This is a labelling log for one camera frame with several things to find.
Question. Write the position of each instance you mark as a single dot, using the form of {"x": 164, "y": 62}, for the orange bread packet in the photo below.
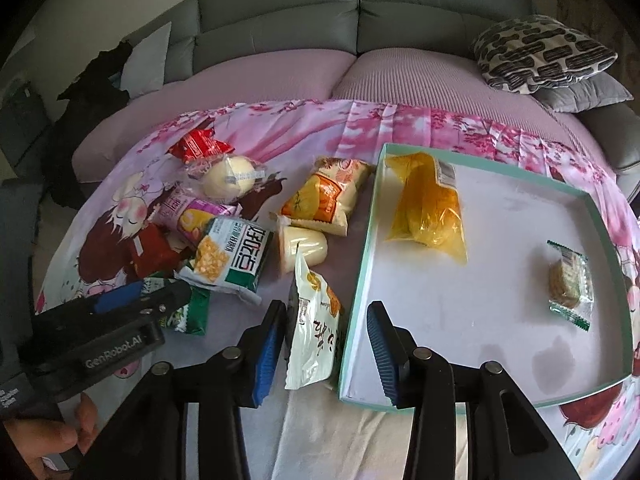
{"x": 325, "y": 195}

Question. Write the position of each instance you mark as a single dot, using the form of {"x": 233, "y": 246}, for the black white patterned cushion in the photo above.
{"x": 540, "y": 52}

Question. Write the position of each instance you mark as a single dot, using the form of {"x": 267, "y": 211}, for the round bun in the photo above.
{"x": 230, "y": 176}

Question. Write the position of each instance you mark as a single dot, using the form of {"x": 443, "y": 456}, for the light grey cushion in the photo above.
{"x": 147, "y": 60}

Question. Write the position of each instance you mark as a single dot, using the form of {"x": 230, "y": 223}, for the teal-rimmed white box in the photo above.
{"x": 490, "y": 310}

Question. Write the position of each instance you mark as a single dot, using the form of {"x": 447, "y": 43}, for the white packet with orange print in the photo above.
{"x": 312, "y": 332}

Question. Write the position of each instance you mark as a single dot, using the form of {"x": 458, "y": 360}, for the yellow translucent snack packet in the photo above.
{"x": 430, "y": 205}

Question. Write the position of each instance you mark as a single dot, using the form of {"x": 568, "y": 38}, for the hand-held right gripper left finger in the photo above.
{"x": 267, "y": 360}

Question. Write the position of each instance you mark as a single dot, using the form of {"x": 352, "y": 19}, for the pink snack packet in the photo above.
{"x": 185, "y": 212}

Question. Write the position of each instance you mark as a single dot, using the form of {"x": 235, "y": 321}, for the green-edged clear cracker packet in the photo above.
{"x": 567, "y": 285}

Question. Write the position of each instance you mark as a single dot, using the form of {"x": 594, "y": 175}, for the dark grey cloth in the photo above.
{"x": 17, "y": 240}

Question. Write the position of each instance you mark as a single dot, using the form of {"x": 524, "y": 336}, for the person's left hand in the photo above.
{"x": 37, "y": 435}

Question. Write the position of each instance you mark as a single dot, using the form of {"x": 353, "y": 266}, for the green white corn snack packet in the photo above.
{"x": 230, "y": 260}

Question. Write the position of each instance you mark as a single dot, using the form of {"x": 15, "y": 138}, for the black clothing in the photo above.
{"x": 95, "y": 85}

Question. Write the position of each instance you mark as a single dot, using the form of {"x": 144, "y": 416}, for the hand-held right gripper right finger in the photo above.
{"x": 382, "y": 360}

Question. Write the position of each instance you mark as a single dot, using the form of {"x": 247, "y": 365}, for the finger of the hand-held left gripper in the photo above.
{"x": 120, "y": 297}
{"x": 167, "y": 300}

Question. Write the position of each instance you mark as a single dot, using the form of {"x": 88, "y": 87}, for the pale yellow jelly cup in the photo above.
{"x": 305, "y": 250}

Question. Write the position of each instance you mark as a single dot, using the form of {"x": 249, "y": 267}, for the dark red snack packet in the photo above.
{"x": 150, "y": 255}

